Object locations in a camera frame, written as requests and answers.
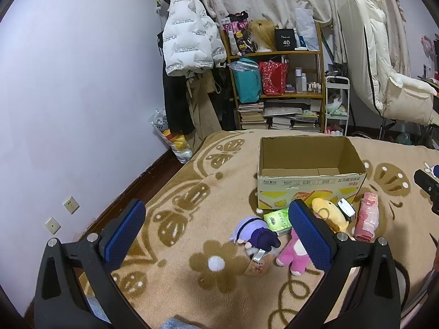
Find purple haired plush doll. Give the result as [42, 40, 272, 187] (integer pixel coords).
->
[229, 215, 282, 276]

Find teal bag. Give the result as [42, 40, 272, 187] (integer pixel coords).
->
[228, 58, 263, 104]

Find white trolley cart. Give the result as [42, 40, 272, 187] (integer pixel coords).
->
[324, 75, 351, 137]

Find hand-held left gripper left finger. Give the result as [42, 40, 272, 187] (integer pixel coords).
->
[33, 199, 151, 329]

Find yellow plush toy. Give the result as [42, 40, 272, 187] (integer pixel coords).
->
[311, 197, 355, 240]

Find red bag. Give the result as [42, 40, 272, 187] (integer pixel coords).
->
[259, 60, 289, 97]

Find white wall socket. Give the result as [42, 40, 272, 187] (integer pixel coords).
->
[44, 217, 61, 235]
[63, 196, 80, 215]

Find pink folded umbrella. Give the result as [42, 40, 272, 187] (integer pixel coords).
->
[354, 192, 379, 242]

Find black box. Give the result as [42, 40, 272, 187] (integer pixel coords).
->
[274, 27, 297, 51]

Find cream padded recliner chair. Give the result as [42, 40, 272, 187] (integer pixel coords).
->
[338, 0, 439, 127]

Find green tissue pack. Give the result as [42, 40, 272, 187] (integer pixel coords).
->
[263, 208, 293, 236]

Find black hanging clothes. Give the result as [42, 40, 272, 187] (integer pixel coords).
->
[156, 0, 237, 135]

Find stack of books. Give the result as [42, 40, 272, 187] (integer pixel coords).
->
[238, 102, 268, 131]

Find pink round ornament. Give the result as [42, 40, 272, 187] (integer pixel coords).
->
[421, 34, 439, 57]

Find white shopping bag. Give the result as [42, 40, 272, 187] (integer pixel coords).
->
[294, 7, 320, 51]

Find pink plush toy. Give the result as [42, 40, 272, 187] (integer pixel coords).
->
[275, 228, 313, 276]

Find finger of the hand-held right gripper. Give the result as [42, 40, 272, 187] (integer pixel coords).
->
[413, 169, 439, 216]

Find white puffer jacket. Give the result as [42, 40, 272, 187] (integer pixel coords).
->
[162, 0, 227, 76]

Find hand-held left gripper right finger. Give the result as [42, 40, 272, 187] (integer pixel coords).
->
[285, 199, 402, 329]

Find printed cardboard box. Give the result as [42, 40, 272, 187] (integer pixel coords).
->
[257, 136, 367, 213]

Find row of cosmetic bottles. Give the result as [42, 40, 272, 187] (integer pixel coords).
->
[294, 67, 323, 94]

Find small white box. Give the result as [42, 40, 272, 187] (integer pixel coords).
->
[337, 199, 356, 222]

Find pile of books and papers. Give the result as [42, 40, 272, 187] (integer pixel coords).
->
[262, 99, 323, 132]

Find white plastic bag of items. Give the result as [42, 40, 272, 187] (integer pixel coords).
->
[161, 128, 195, 164]

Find wooden shelf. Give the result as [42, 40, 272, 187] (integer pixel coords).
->
[219, 22, 326, 134]

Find pink patterned bag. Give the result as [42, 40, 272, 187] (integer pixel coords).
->
[221, 11, 256, 55]

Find blonde wig on mannequin head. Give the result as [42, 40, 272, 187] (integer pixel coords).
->
[247, 19, 279, 53]

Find beige flower printed blanket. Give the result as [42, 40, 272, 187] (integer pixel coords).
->
[77, 130, 439, 329]

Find beige hanging trousers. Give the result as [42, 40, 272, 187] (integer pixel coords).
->
[185, 72, 223, 151]

